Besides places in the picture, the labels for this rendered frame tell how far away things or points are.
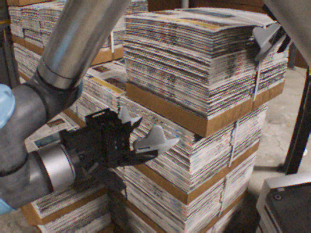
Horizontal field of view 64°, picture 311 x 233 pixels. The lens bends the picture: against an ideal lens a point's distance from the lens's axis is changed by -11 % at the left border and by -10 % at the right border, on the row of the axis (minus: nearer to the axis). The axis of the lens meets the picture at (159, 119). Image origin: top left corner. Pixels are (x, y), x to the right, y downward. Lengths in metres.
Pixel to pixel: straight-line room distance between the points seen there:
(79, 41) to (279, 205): 0.40
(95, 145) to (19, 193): 0.15
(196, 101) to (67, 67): 0.28
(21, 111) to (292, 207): 0.45
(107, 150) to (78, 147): 0.05
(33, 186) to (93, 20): 0.25
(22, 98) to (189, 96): 0.33
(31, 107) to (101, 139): 0.13
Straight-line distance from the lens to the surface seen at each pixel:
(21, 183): 0.42
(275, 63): 0.77
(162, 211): 0.88
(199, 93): 0.55
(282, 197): 0.51
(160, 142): 0.50
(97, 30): 0.36
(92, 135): 0.45
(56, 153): 0.44
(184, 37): 0.56
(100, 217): 1.20
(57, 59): 0.39
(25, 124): 0.40
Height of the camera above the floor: 1.15
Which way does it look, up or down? 29 degrees down
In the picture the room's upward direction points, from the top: straight up
